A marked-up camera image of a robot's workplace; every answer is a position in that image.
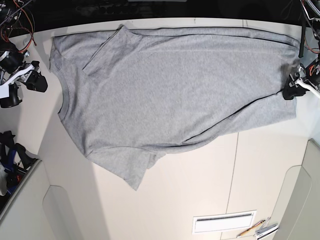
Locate grey T-shirt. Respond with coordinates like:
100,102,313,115
49,25,300,190

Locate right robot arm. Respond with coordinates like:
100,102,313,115
0,0,48,108

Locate black blue tool pile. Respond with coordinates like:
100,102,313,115
0,131,38,196

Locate white paper label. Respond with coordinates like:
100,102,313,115
192,210,257,235

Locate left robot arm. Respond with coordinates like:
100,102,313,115
282,0,320,101

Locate yellow pencil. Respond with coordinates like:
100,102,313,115
237,220,266,238

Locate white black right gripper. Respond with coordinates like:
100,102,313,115
0,61,48,100

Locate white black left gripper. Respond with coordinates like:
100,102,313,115
282,63,320,101

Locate black cup holder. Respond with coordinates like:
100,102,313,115
0,83,22,109

